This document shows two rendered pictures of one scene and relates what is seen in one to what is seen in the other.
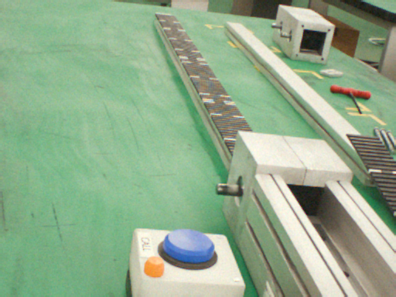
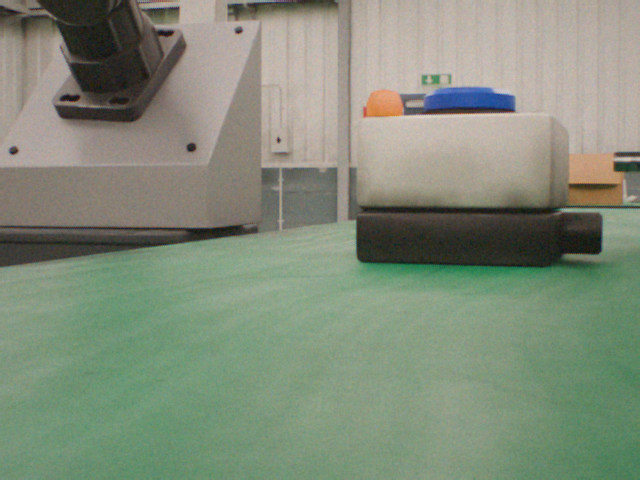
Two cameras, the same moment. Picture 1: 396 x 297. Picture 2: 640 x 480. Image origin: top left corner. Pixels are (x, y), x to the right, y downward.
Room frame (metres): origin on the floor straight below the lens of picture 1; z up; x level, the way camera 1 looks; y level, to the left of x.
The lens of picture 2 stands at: (0.08, -0.17, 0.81)
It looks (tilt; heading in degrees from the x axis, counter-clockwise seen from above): 3 degrees down; 29
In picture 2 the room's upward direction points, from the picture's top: straight up
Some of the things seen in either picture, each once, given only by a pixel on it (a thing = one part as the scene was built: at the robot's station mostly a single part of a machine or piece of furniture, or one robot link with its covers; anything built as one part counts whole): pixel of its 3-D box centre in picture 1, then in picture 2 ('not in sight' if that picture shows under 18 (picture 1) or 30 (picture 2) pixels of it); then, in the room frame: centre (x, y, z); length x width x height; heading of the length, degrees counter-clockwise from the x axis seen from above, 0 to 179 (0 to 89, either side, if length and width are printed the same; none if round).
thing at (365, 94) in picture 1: (355, 101); not in sight; (1.23, -0.36, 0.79); 0.16 x 0.08 x 0.02; 175
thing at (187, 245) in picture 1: (188, 250); (469, 112); (0.46, -0.04, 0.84); 0.04 x 0.04 x 0.02
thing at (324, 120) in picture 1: (282, 77); not in sight; (1.30, -0.23, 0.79); 0.96 x 0.04 x 0.03; 9
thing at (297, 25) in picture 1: (302, 37); not in sight; (1.62, -0.31, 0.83); 0.11 x 0.10 x 0.10; 96
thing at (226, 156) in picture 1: (189, 66); not in sight; (1.27, -0.04, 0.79); 0.96 x 0.04 x 0.03; 9
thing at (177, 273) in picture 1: (192, 285); (488, 186); (0.46, -0.05, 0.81); 0.10 x 0.08 x 0.06; 99
